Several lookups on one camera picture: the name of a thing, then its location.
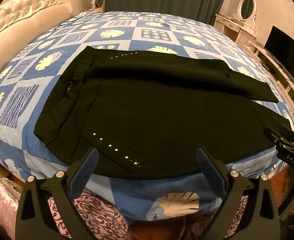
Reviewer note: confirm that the blue patterned bedsheet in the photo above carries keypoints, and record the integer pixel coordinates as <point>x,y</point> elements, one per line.
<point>32,97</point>

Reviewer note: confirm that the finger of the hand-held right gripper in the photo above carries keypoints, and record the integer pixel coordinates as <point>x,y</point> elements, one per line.
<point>280,136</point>

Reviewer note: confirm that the oval vanity mirror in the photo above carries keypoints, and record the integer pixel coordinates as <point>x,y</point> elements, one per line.
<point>247,6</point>

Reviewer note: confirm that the black television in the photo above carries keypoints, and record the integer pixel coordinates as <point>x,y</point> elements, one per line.
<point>285,52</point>

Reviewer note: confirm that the pink velvet cloth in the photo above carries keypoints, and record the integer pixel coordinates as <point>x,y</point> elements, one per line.
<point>1,205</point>

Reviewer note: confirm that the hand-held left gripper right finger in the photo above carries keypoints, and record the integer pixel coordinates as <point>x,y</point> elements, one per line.
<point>212,177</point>

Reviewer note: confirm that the black pants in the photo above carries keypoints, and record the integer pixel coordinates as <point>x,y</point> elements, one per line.
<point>162,110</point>

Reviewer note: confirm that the white television stand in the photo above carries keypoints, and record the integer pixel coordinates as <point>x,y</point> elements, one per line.
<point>274,65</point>

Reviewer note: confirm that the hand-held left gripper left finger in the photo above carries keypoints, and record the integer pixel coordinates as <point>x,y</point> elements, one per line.
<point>86,171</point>

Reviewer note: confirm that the person's floral patterned clothing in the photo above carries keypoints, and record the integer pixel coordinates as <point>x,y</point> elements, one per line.
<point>97,220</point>

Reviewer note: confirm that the white vanity dresser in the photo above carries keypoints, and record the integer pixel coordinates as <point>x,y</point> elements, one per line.
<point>233,26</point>

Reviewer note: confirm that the cream tufted headboard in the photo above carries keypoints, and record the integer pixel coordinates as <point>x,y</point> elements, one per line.
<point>24,17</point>

